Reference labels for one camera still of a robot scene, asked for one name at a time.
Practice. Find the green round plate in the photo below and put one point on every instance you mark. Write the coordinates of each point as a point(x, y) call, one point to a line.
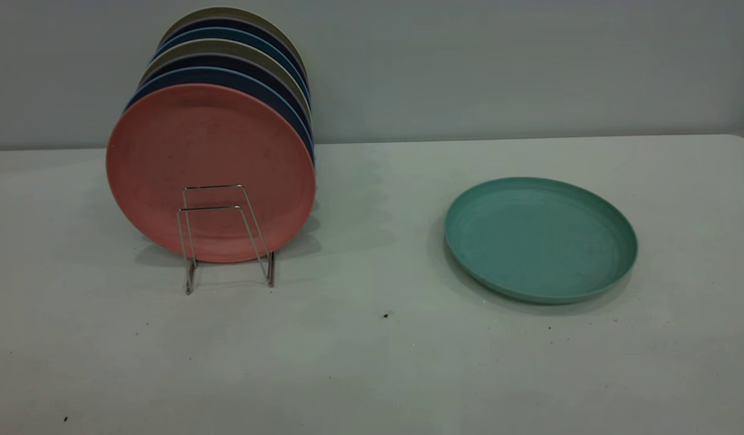
point(538, 238)

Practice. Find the dark navy round plate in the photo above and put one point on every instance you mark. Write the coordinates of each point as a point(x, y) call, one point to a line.
point(236, 22)

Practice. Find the beige round plate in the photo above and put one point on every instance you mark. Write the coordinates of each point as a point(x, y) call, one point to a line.
point(233, 11)
point(227, 46)

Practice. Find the dark purple round plate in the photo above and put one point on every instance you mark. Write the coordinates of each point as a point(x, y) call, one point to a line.
point(227, 60)

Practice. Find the navy blue round plate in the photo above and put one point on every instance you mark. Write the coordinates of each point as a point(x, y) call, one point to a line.
point(227, 75)

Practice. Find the pink round plate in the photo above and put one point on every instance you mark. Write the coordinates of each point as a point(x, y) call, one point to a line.
point(209, 151)

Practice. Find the teal blue round plate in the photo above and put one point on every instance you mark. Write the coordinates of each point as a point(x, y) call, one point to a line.
point(233, 33)

